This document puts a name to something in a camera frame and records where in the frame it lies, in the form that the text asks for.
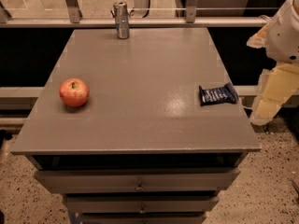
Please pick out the top grey drawer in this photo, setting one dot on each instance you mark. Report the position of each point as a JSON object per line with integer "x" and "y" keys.
{"x": 78, "y": 182}

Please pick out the grey drawer cabinet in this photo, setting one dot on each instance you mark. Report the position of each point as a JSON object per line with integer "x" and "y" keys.
{"x": 143, "y": 111}

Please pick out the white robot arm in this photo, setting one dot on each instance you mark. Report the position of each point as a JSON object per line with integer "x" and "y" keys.
{"x": 280, "y": 38}

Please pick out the grey drawer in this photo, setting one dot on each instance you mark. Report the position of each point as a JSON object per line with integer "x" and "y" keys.
{"x": 159, "y": 218}
{"x": 141, "y": 204}
{"x": 78, "y": 182}

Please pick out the middle grey drawer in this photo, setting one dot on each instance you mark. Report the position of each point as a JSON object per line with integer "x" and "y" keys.
{"x": 141, "y": 204}

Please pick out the metal railing frame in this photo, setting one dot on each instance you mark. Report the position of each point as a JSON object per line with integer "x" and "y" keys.
{"x": 99, "y": 13}

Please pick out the blue rxbar wrapper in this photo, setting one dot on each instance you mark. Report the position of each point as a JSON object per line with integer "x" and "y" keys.
{"x": 220, "y": 95}

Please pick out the red apple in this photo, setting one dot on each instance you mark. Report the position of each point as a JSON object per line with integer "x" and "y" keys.
{"x": 74, "y": 92}

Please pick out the bottom grey drawer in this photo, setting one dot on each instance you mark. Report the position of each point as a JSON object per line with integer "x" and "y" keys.
{"x": 159, "y": 218}

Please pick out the silver drink can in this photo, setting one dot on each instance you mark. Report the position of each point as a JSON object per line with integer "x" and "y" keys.
{"x": 121, "y": 19}

